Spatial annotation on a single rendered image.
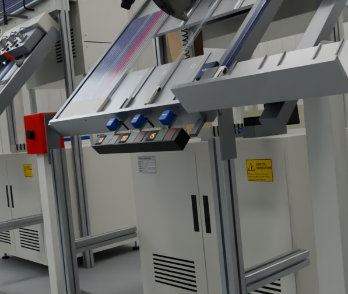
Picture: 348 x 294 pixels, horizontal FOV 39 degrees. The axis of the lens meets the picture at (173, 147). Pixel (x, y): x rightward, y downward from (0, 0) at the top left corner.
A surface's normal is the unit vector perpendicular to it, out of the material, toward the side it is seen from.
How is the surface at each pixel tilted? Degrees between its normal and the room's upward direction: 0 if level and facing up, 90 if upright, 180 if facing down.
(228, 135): 90
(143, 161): 90
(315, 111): 90
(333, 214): 90
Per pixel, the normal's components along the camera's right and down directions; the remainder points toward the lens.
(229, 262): -0.74, 0.10
